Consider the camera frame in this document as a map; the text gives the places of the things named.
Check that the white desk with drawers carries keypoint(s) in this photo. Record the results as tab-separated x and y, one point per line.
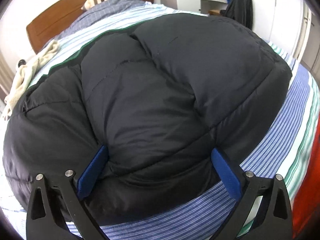
200	6

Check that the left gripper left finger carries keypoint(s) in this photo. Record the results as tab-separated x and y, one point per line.
56	207

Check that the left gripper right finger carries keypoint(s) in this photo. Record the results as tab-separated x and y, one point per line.
273	219

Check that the wooden chair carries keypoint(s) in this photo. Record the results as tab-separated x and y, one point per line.
214	12

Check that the small white fan heater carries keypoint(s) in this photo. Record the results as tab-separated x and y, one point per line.
21	63

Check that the cream fleece blanket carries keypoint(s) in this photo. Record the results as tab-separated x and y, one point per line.
25	74

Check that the wooden headboard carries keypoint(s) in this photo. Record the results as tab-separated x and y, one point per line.
53	21

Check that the blue plaid duvet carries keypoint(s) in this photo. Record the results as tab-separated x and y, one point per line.
96	10

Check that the beige curtain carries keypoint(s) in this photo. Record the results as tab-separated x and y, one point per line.
7	77

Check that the orange chair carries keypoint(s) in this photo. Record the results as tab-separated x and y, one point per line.
306	205

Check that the striped blue green bed sheet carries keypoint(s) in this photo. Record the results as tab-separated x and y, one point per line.
285	149

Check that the black puffer jacket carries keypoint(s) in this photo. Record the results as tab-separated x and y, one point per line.
160	95

